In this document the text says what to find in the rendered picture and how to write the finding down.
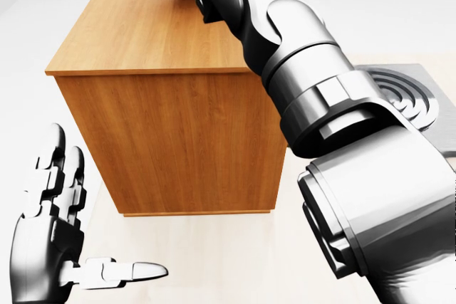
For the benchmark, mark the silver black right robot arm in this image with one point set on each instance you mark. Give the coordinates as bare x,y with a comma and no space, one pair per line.
377,211

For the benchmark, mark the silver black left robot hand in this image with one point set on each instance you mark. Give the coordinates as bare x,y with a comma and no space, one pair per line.
33,243

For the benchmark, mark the flat dark stove plate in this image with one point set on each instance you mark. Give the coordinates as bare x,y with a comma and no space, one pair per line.
429,81

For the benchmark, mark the wooden cabinet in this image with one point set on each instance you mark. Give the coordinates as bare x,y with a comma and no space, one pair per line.
167,133

